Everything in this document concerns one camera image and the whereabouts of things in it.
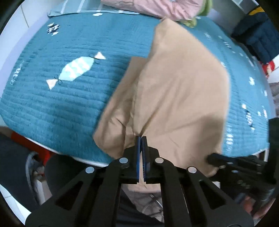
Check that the red and white item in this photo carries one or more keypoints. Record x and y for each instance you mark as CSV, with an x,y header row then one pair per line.
x,y
269,66

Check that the pink puffer jacket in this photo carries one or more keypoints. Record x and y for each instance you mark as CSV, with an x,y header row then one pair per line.
x,y
152,6

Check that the navy puffer jacket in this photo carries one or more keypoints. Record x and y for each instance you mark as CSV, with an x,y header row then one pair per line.
x,y
257,37

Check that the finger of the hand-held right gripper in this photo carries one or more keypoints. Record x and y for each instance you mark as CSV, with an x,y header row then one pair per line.
x,y
218,160

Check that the grey shoe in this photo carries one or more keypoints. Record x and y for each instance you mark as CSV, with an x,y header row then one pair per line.
x,y
32,168

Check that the tan garment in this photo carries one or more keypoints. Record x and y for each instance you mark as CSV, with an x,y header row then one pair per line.
x,y
178,91

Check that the teal quilted candy-print blanket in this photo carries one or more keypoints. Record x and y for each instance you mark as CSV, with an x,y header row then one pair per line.
x,y
54,109

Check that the striped pale pillow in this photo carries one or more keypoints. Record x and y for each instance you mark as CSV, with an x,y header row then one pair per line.
x,y
74,6

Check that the person's right hand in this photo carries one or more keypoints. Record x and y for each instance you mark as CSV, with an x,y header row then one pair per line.
x,y
261,210

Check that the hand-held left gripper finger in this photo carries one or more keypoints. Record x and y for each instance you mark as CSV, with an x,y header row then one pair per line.
x,y
144,157
139,157

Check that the red object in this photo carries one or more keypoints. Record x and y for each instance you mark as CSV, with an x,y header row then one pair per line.
x,y
19,138

